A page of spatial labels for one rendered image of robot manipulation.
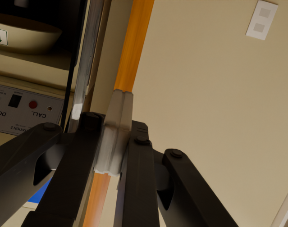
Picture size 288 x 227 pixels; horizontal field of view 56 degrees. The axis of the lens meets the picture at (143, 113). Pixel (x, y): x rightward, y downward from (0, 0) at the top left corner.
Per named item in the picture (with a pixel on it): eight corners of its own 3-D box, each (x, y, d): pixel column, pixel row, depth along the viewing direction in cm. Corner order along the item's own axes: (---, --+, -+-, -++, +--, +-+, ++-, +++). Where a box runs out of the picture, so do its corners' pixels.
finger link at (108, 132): (106, 175, 15) (92, 173, 15) (116, 125, 22) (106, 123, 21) (117, 127, 14) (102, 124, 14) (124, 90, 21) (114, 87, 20)
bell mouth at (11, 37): (70, 29, 68) (67, 51, 69) (-3, 10, 66) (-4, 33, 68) (48, 35, 51) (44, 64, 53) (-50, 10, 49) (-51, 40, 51)
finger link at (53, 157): (90, 179, 13) (27, 167, 13) (103, 135, 18) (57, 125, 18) (96, 153, 13) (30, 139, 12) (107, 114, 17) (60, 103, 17)
